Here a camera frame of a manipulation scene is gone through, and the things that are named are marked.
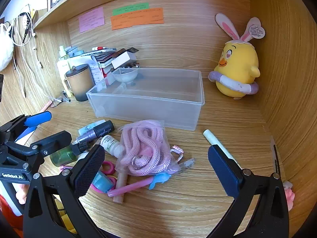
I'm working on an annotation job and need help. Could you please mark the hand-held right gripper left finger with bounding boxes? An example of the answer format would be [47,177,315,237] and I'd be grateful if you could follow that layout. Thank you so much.
[23,144,109,238]

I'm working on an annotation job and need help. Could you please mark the small glass bowl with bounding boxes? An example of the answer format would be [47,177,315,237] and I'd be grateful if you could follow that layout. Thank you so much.
[113,68,139,85]

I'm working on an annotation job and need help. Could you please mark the pink keyring strap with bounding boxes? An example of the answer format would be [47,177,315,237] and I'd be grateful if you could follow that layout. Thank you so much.
[171,145,185,161]

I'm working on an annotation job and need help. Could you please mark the orange paper note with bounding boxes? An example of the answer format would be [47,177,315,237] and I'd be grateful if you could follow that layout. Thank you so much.
[111,7,164,31]

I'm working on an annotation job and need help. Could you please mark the stack of books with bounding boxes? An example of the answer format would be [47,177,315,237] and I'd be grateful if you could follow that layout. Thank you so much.
[89,47,138,85]

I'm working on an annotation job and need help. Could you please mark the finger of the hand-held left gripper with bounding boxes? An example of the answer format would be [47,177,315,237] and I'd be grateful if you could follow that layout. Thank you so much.
[0,111,52,139]
[5,131,73,171]

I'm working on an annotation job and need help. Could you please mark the pink plush toy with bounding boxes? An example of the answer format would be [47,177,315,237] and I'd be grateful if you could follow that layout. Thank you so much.
[284,181,296,210]

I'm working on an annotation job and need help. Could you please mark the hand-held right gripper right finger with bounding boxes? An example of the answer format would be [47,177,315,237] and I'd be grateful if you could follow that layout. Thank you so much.
[205,144,290,238]

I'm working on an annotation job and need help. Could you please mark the brown mug with lid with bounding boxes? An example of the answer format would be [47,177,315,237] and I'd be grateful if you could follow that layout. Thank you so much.
[63,64,95,102]

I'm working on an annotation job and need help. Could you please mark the person's left forearm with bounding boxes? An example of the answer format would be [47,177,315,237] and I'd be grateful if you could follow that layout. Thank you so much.
[0,193,24,228]

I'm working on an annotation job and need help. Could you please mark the pink and blue tape rolls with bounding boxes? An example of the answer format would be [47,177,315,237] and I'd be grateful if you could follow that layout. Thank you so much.
[90,176,117,194]

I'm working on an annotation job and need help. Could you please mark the person's left hand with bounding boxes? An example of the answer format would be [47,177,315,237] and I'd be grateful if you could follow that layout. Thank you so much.
[15,183,29,204]

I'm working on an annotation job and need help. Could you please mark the white marker pen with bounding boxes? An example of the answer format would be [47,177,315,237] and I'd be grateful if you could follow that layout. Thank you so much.
[203,129,244,171]

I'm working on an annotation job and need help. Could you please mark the pink tape ring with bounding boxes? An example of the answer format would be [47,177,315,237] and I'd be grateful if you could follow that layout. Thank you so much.
[100,161,116,175]

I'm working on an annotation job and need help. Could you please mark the small white bottle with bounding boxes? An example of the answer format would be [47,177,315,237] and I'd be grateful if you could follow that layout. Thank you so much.
[100,134,125,158]

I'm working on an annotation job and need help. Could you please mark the green glass bottle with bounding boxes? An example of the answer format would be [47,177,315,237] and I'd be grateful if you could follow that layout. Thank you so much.
[50,141,91,166]

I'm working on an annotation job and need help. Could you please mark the green paper note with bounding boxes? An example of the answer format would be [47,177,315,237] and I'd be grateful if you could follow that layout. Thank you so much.
[112,2,149,16]

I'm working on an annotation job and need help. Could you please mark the white lotion bottle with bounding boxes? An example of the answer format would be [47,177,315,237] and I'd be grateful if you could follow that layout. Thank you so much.
[57,46,75,97]

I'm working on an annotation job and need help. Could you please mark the white fluffy toy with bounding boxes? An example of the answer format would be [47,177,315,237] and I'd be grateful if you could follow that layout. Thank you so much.
[0,22,14,71]

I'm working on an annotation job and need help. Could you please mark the white rectangular box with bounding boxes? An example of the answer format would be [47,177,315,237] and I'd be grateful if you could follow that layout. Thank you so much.
[111,52,137,69]

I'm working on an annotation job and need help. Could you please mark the clear cable connector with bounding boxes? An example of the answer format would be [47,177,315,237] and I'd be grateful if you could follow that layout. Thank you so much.
[177,158,195,171]

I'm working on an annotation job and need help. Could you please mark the clear plastic storage box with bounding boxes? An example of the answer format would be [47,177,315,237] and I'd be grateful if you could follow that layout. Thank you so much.
[86,67,205,131]

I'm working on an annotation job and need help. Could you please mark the pink paper note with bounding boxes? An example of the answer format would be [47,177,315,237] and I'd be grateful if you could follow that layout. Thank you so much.
[78,7,105,33]

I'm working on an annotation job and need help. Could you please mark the black cord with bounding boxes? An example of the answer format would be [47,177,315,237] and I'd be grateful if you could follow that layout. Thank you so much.
[11,4,34,46]

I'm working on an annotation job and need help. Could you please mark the pink pen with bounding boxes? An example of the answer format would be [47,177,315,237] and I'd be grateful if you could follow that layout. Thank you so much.
[107,177,154,197]

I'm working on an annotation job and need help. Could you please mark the yellow chick plush toy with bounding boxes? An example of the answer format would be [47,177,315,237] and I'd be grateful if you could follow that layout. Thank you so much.
[208,13,266,100]

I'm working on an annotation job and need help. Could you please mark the beige tube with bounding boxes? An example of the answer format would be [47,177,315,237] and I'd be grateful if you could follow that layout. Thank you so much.
[113,169,128,204]

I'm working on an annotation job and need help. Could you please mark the white cable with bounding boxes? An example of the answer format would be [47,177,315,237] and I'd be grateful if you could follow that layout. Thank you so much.
[10,4,42,98]

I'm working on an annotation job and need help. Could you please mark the small blue cup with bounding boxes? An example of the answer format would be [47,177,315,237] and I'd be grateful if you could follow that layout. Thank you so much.
[92,172,116,191]

